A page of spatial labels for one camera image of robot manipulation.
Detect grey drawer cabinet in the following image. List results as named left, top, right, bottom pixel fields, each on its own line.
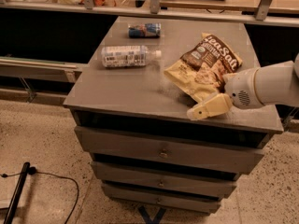
left=64, top=20, right=283, bottom=203

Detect black pole on floor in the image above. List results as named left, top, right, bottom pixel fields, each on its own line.
left=4, top=162, right=30, bottom=224

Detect brown sea salt chip bag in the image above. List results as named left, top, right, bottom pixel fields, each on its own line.
left=164, top=33, right=242, bottom=103

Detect clear plastic water bottle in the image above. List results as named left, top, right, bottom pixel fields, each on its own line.
left=101, top=45, right=162, bottom=68

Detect top grey drawer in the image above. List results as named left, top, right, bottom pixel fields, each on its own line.
left=75, top=126, right=263, bottom=174

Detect grey metal shelf rail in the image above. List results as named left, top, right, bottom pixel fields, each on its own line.
left=0, top=0, right=299, bottom=27

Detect middle grey drawer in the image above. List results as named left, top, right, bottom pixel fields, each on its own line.
left=91, top=161, right=236, bottom=199

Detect low grey side shelf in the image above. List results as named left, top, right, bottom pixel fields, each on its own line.
left=0, top=56, right=88, bottom=83

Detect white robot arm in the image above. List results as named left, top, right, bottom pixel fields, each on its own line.
left=187, top=58, right=299, bottom=120

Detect grey drawer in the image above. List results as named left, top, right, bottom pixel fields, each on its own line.
left=75, top=126, right=263, bottom=174
left=91, top=161, right=236, bottom=199
left=102, top=183, right=221, bottom=214

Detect blue drink can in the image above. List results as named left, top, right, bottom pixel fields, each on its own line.
left=128, top=23, right=161, bottom=38

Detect bottom grey drawer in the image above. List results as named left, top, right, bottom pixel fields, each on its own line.
left=102, top=183, right=221, bottom=214

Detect black cable on floor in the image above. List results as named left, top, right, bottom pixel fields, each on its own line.
left=0, top=166, right=80, bottom=224

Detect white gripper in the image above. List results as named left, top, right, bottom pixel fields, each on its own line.
left=187, top=68, right=263, bottom=120

